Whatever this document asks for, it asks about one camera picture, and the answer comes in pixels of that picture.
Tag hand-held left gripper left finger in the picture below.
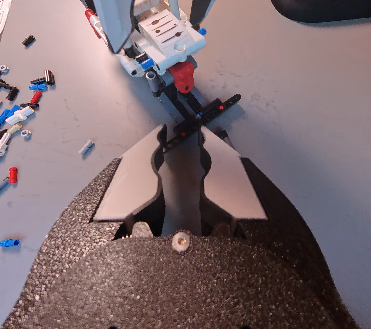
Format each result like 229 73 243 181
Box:
93 124 168 222

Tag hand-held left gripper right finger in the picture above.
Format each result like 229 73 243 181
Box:
199 125 268 221

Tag grey tube brick piece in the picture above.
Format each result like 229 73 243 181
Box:
219 129 235 150

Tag white toy brick truck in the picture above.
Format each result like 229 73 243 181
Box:
49 0 242 156

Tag grey desk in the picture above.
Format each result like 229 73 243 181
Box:
0 0 371 329

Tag light grey pin piece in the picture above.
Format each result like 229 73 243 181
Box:
78 139 95 156

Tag scattered loose brick pieces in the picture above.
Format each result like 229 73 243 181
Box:
0 63 56 248

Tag white sticker sheet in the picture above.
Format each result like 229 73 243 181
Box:
0 0 17 42

